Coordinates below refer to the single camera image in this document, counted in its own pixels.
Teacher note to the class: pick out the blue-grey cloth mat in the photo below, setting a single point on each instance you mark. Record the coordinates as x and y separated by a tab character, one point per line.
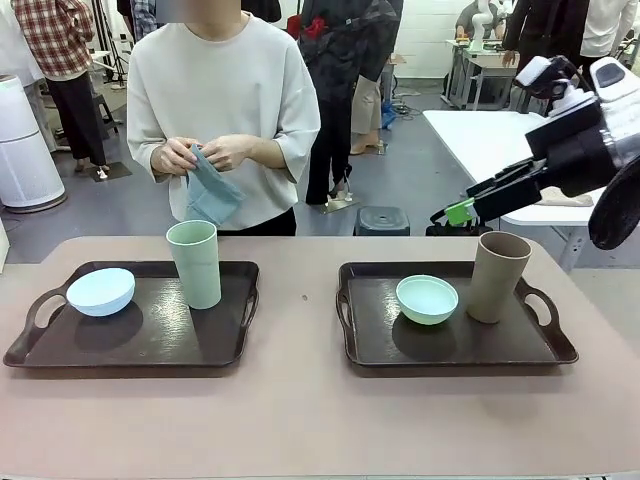
212	192

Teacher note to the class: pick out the person in plaid shirt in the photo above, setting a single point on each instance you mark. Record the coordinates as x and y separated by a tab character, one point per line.
60	45

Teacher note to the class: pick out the person's left hand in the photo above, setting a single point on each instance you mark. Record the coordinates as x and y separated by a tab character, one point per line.
227	150

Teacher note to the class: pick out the person's left forearm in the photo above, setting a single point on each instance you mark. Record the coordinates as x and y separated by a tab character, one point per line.
267	152

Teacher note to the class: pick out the person in white shirt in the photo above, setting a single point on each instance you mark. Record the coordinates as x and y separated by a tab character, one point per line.
220	90

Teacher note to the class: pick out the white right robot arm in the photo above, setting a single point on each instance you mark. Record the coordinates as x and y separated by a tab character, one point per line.
620	100

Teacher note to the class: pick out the light blue bowl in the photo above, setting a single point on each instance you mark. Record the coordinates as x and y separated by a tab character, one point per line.
100	295

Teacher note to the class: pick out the beige cloth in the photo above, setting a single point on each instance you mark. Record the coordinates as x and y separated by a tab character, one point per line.
567	197

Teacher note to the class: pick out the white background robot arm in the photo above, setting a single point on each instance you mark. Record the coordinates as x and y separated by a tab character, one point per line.
482	20

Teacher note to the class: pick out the person in white top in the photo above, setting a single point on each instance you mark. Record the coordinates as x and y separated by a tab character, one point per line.
600	25

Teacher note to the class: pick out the tall light green cup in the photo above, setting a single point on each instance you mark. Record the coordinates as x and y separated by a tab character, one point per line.
197	270

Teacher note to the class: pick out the white air purifier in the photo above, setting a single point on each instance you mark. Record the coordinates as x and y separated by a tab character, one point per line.
25	150

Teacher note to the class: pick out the person in black clothes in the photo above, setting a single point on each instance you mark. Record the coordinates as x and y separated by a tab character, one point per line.
345	60

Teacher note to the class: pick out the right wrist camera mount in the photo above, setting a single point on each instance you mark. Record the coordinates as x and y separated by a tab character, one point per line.
545	80

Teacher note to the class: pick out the metal floor plate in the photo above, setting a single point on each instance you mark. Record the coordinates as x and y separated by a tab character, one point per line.
110	171
342	205

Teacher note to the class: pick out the tall brown cup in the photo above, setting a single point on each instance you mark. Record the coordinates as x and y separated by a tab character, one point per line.
495	285

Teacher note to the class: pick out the black tripod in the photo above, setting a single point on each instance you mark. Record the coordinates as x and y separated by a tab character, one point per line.
117	45

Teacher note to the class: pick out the grey background desk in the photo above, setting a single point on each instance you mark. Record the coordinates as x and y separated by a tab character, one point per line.
475	70

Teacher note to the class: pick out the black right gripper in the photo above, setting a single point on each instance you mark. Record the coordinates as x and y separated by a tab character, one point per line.
575	150

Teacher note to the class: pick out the dark brown serving tray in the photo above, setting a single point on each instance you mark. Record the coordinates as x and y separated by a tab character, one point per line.
450	345
150	340

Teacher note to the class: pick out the white work table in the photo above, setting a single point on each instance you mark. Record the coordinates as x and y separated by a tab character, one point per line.
475	145

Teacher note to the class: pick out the person in khaki trousers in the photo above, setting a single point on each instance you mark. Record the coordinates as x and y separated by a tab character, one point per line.
367	115

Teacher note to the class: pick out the dark grey plastic stool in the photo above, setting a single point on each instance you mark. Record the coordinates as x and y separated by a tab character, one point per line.
382	221

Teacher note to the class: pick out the mint green bowl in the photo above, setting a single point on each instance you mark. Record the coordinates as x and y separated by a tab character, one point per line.
427	305

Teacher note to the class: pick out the person in black jacket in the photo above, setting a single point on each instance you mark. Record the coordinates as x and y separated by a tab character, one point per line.
545	30

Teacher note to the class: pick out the person's right hand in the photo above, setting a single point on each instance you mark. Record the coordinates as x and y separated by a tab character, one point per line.
172	157

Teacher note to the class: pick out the grey step stool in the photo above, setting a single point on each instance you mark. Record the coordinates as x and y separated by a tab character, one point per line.
105	112

